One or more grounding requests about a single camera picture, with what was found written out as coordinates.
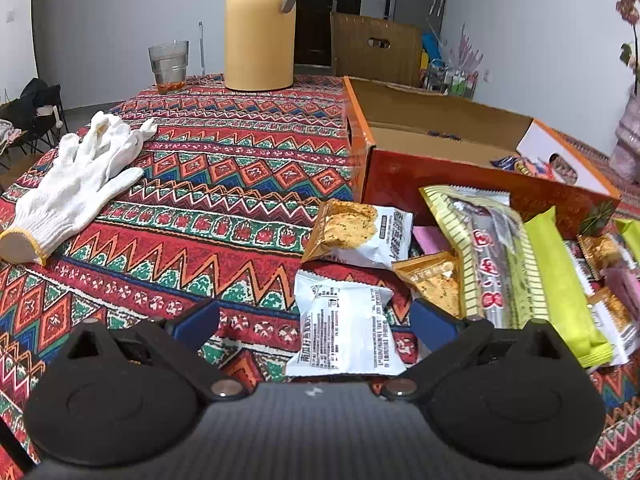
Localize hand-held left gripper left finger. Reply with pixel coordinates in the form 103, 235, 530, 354
66, 298, 245, 403

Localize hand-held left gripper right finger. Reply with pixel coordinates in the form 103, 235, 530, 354
380, 298, 568, 402

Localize long striped yellow snack packet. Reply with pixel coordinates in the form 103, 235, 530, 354
419, 185, 551, 331

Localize pink snack packet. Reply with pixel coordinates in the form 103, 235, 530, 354
411, 225, 453, 257

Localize white oat crisp snack packet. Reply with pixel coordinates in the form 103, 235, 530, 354
286, 270, 408, 378

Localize pile of oat crisp packets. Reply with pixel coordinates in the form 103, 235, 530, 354
301, 200, 640, 368

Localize lime green snack packet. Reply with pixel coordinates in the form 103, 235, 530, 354
614, 217, 640, 248
522, 207, 613, 368

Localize orange cardboard box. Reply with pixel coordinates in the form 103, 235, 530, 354
342, 76, 622, 241

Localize patterned red tablecloth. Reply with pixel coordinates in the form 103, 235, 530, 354
0, 74, 640, 480

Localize small wrapped candies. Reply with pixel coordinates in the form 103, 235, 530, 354
490, 154, 561, 181

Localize white cotton glove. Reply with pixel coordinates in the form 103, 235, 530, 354
0, 111, 160, 266

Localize mauve snack packet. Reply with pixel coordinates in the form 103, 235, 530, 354
602, 265, 640, 306

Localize clear drinking glass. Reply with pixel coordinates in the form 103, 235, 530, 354
148, 40, 190, 94

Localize pink ribbed vase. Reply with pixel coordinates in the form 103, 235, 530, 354
610, 95, 640, 183

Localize black folding chair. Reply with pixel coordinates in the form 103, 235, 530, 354
0, 77, 66, 161

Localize blue plastic object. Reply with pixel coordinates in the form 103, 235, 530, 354
422, 35, 443, 66

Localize brown chair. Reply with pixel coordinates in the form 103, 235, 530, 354
330, 11, 423, 88

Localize yellow thermos jug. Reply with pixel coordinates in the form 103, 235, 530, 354
224, 0, 304, 92

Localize dark entrance door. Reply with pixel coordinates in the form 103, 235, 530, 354
294, 0, 337, 67

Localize wire rack with bottles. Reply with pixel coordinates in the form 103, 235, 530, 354
424, 60, 480, 98

